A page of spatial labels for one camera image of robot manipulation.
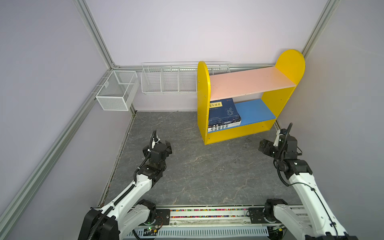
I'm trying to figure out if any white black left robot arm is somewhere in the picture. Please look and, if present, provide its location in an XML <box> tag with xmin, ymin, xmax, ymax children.
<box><xmin>78</xmin><ymin>130</ymin><xmax>172</xmax><ymax>240</ymax></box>

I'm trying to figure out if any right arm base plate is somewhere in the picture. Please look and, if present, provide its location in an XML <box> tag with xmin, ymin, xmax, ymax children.
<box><xmin>246</xmin><ymin>207</ymin><xmax>282</xmax><ymax>224</ymax></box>

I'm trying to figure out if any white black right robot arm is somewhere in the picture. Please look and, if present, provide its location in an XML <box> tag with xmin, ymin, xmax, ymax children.
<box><xmin>259</xmin><ymin>124</ymin><xmax>357</xmax><ymax>240</ymax></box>

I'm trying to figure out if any white booklet black text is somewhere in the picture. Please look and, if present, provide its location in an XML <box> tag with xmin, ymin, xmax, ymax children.
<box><xmin>208</xmin><ymin>122</ymin><xmax>241</xmax><ymax>133</ymax></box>

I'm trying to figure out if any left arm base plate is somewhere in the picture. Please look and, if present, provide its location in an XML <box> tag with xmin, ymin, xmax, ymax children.
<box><xmin>140</xmin><ymin>209</ymin><xmax>171</xmax><ymax>226</ymax></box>

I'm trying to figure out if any white wire rack basket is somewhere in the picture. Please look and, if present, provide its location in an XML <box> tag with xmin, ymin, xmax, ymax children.
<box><xmin>140</xmin><ymin>61</ymin><xmax>232</xmax><ymax>96</ymax></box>

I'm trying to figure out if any blue book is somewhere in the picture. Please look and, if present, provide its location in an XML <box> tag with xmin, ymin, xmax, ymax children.
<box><xmin>209</xmin><ymin>120</ymin><xmax>242</xmax><ymax>128</ymax></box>
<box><xmin>209</xmin><ymin>98</ymin><xmax>241</xmax><ymax>124</ymax></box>

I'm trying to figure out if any white mesh box basket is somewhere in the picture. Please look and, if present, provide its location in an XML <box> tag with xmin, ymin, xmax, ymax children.
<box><xmin>96</xmin><ymin>70</ymin><xmax>140</xmax><ymax>112</ymax></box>

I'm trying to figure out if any yellow pink blue bookshelf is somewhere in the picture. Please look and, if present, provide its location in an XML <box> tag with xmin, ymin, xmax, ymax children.
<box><xmin>197</xmin><ymin>50</ymin><xmax>306</xmax><ymax>145</ymax></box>

